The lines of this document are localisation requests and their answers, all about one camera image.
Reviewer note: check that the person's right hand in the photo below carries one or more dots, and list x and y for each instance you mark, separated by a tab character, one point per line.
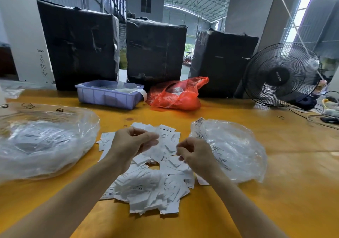
198	158

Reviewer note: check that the person's left hand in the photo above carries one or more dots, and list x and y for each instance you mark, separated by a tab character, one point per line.
130	142

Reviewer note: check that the clear plastic bag black print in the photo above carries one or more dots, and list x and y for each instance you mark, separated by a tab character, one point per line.
233	148

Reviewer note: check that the pile of white labels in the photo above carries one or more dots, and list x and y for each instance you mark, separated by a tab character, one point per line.
145	179

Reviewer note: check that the large clear bag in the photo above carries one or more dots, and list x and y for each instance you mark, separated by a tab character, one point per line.
46	142

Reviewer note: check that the person's left forearm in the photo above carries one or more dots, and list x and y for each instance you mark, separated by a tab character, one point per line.
58	203

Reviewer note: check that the person's right forearm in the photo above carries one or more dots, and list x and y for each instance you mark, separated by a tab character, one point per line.
249	211

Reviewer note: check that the red plastic bag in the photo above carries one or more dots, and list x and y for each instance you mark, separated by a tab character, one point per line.
178	93

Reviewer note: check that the blue plastic bin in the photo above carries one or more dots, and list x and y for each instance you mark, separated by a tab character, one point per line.
105	94

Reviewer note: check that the large black wrapped bale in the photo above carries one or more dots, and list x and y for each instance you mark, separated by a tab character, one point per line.
77	45
223	64
156	52

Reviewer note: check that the black table fan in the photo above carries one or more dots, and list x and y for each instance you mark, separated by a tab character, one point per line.
282	75

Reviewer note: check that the white foam box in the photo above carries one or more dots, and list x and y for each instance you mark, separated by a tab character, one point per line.
1	95

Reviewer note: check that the grey cabin with window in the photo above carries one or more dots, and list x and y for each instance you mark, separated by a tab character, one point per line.
145	5

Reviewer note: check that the brown wooden cabinet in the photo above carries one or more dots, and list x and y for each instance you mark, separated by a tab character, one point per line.
7	61

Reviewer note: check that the white pillar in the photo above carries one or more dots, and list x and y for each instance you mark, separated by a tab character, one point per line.
26	31

